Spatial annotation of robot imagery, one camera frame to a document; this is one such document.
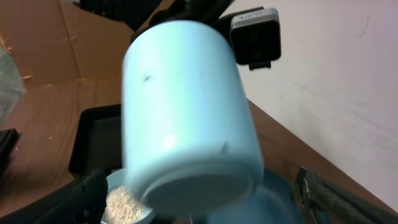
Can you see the black tray bin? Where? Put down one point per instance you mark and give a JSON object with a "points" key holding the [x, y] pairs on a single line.
{"points": [[98, 141]]}

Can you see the dark blue plate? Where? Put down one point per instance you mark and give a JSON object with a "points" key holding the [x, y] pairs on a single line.
{"points": [[269, 204]]}

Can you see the light blue rice bowl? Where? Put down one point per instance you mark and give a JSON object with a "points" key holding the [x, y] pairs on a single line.
{"points": [[121, 207]]}

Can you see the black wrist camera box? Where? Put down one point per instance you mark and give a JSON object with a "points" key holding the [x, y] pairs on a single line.
{"points": [[255, 37]]}

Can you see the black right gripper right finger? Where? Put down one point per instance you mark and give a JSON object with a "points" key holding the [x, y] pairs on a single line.
{"points": [[317, 199]]}

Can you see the light blue cup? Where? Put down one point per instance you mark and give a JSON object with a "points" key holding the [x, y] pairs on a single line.
{"points": [[189, 142]]}

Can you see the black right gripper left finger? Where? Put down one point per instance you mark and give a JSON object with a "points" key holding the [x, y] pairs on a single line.
{"points": [[80, 201]]}

